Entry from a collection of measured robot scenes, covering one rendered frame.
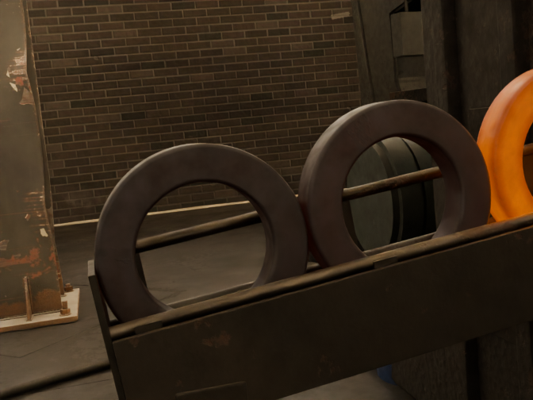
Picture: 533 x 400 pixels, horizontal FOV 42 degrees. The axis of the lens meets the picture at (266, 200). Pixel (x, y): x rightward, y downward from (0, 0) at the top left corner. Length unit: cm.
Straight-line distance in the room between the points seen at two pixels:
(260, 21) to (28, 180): 423
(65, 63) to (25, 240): 374
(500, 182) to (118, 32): 617
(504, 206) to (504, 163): 4
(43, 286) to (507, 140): 266
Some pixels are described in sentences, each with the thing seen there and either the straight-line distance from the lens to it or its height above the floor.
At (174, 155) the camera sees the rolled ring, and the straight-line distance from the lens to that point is 58.
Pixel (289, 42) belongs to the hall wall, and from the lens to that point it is 699.
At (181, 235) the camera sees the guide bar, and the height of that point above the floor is 64.
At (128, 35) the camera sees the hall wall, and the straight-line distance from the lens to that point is 673.
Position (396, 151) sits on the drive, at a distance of 195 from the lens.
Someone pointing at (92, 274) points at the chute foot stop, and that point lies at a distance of 57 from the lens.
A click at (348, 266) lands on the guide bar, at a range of 61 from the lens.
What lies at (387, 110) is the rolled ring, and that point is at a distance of 63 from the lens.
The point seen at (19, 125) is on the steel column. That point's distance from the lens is 310.
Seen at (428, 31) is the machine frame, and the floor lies 89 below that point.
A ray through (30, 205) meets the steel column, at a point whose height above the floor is 50.
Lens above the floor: 74
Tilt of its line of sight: 6 degrees down
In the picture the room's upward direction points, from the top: 6 degrees counter-clockwise
